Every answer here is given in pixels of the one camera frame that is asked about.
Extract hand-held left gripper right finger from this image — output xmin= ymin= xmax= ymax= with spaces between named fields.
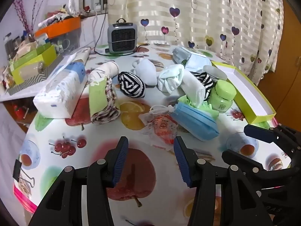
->
xmin=173 ymin=136 xmax=274 ymax=226

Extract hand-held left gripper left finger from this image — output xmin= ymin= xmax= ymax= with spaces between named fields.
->
xmin=28 ymin=136 xmax=129 ymax=226

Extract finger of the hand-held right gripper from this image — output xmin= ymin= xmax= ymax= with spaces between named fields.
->
xmin=244 ymin=124 xmax=301 ymax=151
xmin=222 ymin=150 xmax=292 ymax=179

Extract light green cloth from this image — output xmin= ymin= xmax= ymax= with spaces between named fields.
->
xmin=177 ymin=95 xmax=220 ymax=118

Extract green patterned cloth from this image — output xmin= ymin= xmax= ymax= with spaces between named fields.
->
xmin=89 ymin=76 xmax=121 ymax=124

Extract black white striped sock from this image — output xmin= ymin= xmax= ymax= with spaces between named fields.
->
xmin=193 ymin=72 xmax=214 ymax=100
xmin=118 ymin=72 xmax=146 ymax=98

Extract mint green towel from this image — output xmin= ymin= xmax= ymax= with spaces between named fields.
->
xmin=157 ymin=65 xmax=185 ymax=96

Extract fruit print tablecloth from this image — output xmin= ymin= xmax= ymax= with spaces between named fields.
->
xmin=14 ymin=43 xmax=293 ymax=226

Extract red print plastic bag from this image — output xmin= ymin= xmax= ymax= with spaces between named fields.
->
xmin=138 ymin=105 xmax=179 ymax=151

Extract blue face mask pack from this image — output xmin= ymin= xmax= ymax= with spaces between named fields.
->
xmin=170 ymin=102 xmax=220 ymax=142

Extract green cream jar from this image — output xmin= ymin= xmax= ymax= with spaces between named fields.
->
xmin=209 ymin=79 xmax=236 ymax=113

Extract brown wooden door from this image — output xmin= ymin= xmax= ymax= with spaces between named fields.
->
xmin=257 ymin=0 xmax=301 ymax=132

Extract clear round lid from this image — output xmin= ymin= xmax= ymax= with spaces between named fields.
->
xmin=203 ymin=65 xmax=228 ymax=81

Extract white rolled towel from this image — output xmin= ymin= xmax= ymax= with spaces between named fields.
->
xmin=182 ymin=72 xmax=205 ymax=108

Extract beige rolled bandage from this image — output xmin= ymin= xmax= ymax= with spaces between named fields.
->
xmin=90 ymin=61 xmax=119 ymax=83

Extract white blue tissue pack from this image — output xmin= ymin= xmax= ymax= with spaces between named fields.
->
xmin=33 ymin=62 xmax=86 ymax=119

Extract wet wipes pack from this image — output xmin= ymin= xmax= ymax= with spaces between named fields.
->
xmin=172 ymin=47 xmax=212 ymax=73

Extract black binder clip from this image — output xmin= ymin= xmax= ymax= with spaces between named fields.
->
xmin=12 ymin=160 xmax=36 ymax=189

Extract zigzag patterned box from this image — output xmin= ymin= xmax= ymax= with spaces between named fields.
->
xmin=6 ymin=62 xmax=64 ymax=95

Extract small grey fan heater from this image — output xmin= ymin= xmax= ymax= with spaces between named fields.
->
xmin=107 ymin=18 xmax=138 ymax=55

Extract heart print curtain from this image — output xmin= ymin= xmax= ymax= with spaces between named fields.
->
xmin=107 ymin=0 xmax=286 ymax=86

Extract green tissue box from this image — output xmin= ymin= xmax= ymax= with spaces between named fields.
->
xmin=9 ymin=43 xmax=58 ymax=85

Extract clear plastic storage bin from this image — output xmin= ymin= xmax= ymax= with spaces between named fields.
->
xmin=50 ymin=29 xmax=81 ymax=52

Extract orange tray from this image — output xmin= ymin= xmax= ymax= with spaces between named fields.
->
xmin=35 ymin=17 xmax=81 ymax=39

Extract pile of assorted packets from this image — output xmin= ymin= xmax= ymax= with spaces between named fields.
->
xmin=39 ymin=0 xmax=81 ymax=27

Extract purple decorative branches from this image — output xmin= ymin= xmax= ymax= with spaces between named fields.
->
xmin=13 ymin=0 xmax=51 ymax=36

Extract white cable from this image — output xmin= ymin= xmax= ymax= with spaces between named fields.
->
xmin=92 ymin=9 xmax=99 ymax=30

